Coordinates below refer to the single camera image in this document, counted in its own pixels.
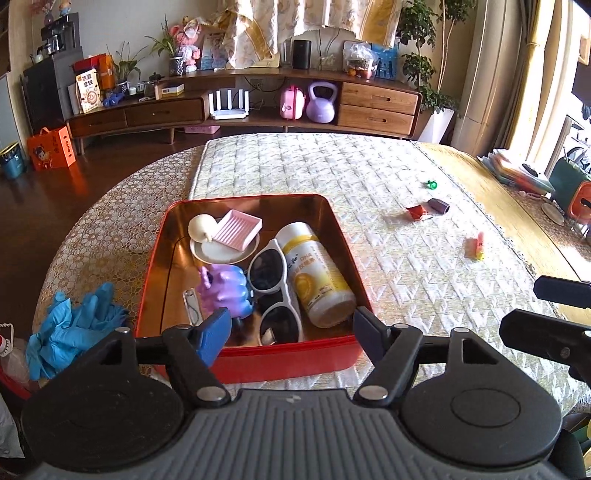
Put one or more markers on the white saucer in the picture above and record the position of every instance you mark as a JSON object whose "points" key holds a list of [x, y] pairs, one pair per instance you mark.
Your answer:
{"points": [[217, 253]]}

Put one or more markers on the orange gift bag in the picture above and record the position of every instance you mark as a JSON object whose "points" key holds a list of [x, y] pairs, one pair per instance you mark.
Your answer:
{"points": [[106, 74]]}

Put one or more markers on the white plant pot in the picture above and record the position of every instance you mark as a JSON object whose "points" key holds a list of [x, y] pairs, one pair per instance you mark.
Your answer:
{"points": [[436, 127]]}

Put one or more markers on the small leafy potted plant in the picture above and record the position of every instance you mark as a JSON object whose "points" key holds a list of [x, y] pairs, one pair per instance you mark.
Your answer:
{"points": [[123, 69]]}

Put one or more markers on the stack of books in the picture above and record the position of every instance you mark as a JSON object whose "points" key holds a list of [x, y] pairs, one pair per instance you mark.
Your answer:
{"points": [[508, 173]]}

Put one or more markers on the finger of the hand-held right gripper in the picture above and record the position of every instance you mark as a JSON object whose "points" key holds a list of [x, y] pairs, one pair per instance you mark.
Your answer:
{"points": [[558, 290], [545, 339]]}

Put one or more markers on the yellow cloth with lace trim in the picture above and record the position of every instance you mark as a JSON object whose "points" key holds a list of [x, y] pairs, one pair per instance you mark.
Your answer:
{"points": [[508, 207]]}

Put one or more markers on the blue paper bag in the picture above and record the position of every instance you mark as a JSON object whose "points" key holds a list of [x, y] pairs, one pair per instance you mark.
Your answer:
{"points": [[385, 62]]}

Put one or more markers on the red snack packet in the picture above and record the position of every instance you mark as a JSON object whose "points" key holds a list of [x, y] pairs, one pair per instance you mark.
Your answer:
{"points": [[418, 212]]}

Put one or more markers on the white sunglasses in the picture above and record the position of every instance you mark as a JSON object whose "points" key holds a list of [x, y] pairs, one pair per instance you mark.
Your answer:
{"points": [[270, 272]]}

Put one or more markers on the orange gift box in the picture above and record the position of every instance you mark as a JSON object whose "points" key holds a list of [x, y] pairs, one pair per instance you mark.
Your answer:
{"points": [[51, 150]]}

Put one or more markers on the blue rubber gloves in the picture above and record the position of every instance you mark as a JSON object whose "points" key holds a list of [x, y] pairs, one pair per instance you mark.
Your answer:
{"points": [[69, 327]]}

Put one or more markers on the purple plastic toy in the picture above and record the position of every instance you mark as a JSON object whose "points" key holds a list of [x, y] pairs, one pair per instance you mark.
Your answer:
{"points": [[226, 288]]}

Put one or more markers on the illustrated card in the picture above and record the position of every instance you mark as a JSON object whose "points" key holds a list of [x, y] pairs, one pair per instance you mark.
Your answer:
{"points": [[212, 48]]}

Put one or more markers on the white bottle with yellow label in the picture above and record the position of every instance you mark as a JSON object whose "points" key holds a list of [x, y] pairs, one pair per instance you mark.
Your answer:
{"points": [[318, 281]]}

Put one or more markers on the black coffee machine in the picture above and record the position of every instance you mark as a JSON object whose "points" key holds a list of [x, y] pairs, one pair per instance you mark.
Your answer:
{"points": [[57, 37]]}

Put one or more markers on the tall green houseplant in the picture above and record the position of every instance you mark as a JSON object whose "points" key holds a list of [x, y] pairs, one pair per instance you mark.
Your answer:
{"points": [[418, 64]]}

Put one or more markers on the wooden media cabinet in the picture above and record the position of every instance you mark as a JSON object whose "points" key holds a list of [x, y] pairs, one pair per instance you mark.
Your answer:
{"points": [[378, 99]]}

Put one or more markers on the pink toy case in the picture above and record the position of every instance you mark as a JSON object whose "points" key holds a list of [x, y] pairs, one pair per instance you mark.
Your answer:
{"points": [[292, 104]]}

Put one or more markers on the black speaker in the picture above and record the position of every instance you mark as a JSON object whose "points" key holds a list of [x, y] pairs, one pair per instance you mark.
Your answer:
{"points": [[302, 54]]}

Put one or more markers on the purple kettlebell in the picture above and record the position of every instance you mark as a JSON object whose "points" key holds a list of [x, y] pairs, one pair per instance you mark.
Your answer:
{"points": [[322, 106]]}

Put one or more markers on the pink ridged soap dish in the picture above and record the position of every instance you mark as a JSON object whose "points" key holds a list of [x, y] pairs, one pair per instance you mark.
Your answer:
{"points": [[238, 228]]}

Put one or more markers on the white router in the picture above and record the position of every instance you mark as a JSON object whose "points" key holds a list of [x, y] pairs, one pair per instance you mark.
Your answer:
{"points": [[228, 113]]}

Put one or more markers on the pink and yellow tube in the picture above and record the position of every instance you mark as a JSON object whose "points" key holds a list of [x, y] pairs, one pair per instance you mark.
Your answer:
{"points": [[476, 242]]}

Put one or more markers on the yellow curtain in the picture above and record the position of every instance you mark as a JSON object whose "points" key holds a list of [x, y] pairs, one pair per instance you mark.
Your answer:
{"points": [[531, 69]]}

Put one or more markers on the black mini fridge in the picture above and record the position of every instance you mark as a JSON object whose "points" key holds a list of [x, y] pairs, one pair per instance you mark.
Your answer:
{"points": [[46, 97]]}

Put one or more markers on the white snack bag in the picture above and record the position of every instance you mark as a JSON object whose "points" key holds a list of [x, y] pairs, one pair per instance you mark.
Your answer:
{"points": [[88, 92]]}

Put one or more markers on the cream quilted cloth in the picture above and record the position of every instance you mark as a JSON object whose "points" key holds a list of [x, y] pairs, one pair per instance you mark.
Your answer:
{"points": [[392, 258]]}

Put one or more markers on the blue toy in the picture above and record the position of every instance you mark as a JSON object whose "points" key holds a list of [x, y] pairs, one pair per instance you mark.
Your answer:
{"points": [[113, 99]]}

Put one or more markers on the pink doll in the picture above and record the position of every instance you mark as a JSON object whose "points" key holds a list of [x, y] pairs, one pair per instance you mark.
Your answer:
{"points": [[189, 44]]}

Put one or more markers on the potted plant in patterned vase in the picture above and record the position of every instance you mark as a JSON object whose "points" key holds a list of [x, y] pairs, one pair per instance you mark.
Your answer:
{"points": [[175, 64]]}

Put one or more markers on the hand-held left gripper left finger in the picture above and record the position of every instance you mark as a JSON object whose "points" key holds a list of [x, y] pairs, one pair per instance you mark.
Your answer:
{"points": [[214, 332]]}

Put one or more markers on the white round lid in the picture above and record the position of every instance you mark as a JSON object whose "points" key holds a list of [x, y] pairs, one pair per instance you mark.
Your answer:
{"points": [[552, 213]]}

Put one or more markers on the clear plastic bag with food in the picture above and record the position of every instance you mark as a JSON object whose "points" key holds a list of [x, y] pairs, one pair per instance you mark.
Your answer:
{"points": [[358, 57]]}

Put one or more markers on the purple hexagonal cap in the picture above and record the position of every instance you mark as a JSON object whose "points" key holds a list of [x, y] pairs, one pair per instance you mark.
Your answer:
{"points": [[438, 205]]}

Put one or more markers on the dark teapot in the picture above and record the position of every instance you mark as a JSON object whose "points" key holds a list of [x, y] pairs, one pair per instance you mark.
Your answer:
{"points": [[153, 85]]}

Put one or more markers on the vase with dried flowers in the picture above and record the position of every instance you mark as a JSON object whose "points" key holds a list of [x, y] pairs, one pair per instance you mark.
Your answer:
{"points": [[51, 11]]}

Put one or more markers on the floral hanging cloth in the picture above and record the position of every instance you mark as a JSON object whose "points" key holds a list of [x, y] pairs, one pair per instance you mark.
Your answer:
{"points": [[295, 18]]}

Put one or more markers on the pink flat tray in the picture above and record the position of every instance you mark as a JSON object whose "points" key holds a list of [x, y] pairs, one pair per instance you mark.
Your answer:
{"points": [[202, 129]]}

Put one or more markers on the green and orange tissue box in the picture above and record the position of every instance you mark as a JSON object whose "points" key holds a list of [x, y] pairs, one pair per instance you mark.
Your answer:
{"points": [[575, 194]]}

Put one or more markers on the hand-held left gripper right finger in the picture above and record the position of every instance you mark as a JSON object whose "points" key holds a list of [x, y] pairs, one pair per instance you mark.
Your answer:
{"points": [[369, 334]]}

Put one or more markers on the red tin box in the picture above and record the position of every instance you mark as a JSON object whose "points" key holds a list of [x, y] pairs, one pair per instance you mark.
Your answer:
{"points": [[277, 364]]}

